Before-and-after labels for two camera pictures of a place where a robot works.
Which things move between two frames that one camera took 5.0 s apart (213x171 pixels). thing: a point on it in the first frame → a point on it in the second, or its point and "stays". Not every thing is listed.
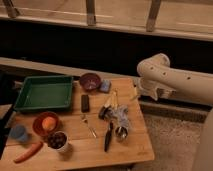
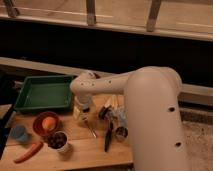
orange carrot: (30, 152) stays
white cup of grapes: (58, 141) stays
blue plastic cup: (18, 133) stays
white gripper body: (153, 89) → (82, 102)
